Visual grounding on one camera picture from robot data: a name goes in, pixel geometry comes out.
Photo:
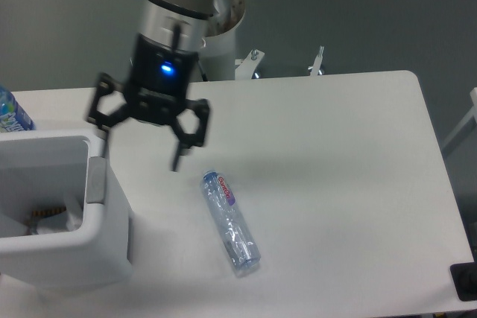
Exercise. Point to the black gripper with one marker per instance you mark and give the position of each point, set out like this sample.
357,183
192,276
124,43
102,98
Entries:
155,92

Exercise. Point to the white tissue wrapper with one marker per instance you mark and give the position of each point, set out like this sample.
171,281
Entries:
68,221

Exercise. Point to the clear plastic bottle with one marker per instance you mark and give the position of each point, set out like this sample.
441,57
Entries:
233,230

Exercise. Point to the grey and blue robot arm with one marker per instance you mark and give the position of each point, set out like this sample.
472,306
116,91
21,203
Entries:
178,24

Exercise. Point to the white plastic trash can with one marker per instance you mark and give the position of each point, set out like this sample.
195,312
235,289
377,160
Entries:
38,169

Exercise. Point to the blue labelled water bottle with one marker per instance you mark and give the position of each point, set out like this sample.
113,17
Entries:
13,117

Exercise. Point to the blue snack packet in bin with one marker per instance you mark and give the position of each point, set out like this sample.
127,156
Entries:
38,215

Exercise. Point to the black clamp at table edge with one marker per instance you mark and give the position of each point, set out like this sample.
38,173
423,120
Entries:
464,278

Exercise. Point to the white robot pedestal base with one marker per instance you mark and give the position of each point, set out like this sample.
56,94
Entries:
217,57

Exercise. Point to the white levelling foot bracket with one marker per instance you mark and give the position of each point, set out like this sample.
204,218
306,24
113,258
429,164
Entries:
317,67

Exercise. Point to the white frame at right edge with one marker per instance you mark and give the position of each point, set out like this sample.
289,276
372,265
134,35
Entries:
461,130

